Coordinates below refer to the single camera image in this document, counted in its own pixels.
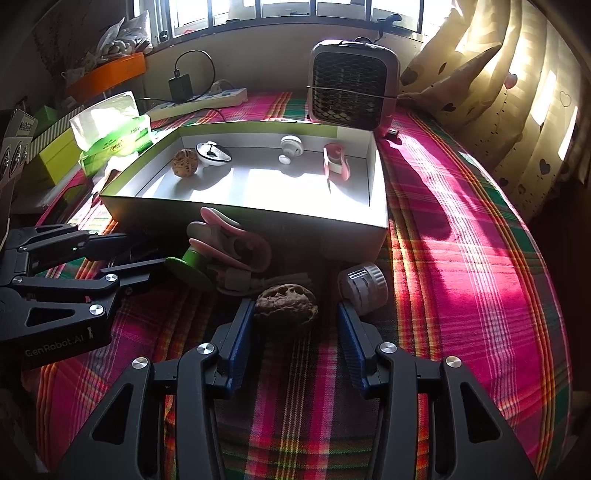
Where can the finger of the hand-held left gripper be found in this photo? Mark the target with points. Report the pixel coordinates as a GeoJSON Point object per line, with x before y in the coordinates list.
{"type": "Point", "coordinates": [92, 244]}
{"type": "Point", "coordinates": [134, 272]}

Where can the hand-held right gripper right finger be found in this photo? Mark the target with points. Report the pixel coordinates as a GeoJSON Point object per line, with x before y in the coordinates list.
{"type": "Point", "coordinates": [351, 350]}

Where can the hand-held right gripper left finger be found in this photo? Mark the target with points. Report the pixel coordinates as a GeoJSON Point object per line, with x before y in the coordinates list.
{"type": "Point", "coordinates": [244, 341]}

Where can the brown walnut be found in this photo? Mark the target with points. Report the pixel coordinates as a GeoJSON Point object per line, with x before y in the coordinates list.
{"type": "Point", "coordinates": [185, 162]}
{"type": "Point", "coordinates": [286, 304]}

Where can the round white ridged gadget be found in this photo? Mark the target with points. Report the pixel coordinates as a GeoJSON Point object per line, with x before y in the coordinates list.
{"type": "Point", "coordinates": [362, 288]}

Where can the green white cardboard box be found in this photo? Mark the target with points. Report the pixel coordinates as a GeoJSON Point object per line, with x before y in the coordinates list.
{"type": "Point", "coordinates": [300, 233]}

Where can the pink white clip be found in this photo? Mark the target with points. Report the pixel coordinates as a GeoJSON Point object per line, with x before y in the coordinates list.
{"type": "Point", "coordinates": [337, 161]}

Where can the small white round gadget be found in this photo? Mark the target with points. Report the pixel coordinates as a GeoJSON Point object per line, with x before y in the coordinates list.
{"type": "Point", "coordinates": [291, 145]}

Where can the yellow-green box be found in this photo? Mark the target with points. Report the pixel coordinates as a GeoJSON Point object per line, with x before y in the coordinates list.
{"type": "Point", "coordinates": [55, 161]}

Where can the green tissue packet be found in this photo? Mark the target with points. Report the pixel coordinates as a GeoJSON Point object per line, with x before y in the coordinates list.
{"type": "Point", "coordinates": [115, 143]}

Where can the plaid tablecloth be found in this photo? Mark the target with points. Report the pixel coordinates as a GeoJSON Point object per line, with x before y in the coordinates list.
{"type": "Point", "coordinates": [438, 277]}

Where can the striped box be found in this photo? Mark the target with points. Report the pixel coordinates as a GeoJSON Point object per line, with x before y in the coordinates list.
{"type": "Point", "coordinates": [51, 134]}

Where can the white printed carton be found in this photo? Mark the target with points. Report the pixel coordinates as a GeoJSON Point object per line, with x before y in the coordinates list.
{"type": "Point", "coordinates": [18, 152]}

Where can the orange tray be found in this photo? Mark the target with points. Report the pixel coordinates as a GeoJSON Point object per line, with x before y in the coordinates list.
{"type": "Point", "coordinates": [106, 76]}

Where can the black charger adapter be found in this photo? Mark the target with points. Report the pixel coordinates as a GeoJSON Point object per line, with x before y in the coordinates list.
{"type": "Point", "coordinates": [180, 87]}

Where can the white power strip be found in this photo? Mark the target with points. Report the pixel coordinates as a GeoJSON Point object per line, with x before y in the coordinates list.
{"type": "Point", "coordinates": [221, 97]}

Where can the clear plastic bag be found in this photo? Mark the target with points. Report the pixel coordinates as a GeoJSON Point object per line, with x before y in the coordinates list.
{"type": "Point", "coordinates": [122, 39]}

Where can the small white space heater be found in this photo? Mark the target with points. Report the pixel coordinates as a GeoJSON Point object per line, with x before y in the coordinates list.
{"type": "Point", "coordinates": [351, 87]}

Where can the cream heart-print curtain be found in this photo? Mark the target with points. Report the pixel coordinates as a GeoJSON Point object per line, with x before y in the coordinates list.
{"type": "Point", "coordinates": [508, 92]}

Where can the window with metal bars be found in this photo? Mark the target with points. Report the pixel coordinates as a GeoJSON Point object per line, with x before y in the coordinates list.
{"type": "Point", "coordinates": [316, 5]}

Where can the black window latch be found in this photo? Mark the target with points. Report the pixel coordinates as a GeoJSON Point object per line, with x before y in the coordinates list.
{"type": "Point", "coordinates": [392, 19]}

